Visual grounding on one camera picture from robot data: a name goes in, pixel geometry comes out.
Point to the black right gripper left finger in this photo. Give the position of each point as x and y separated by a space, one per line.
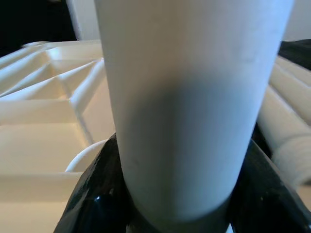
97 194

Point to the black door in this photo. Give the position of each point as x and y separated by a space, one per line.
29 21

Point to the white plastic table top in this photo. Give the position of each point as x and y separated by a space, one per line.
36 145

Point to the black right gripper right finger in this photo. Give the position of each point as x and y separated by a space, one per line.
267 199

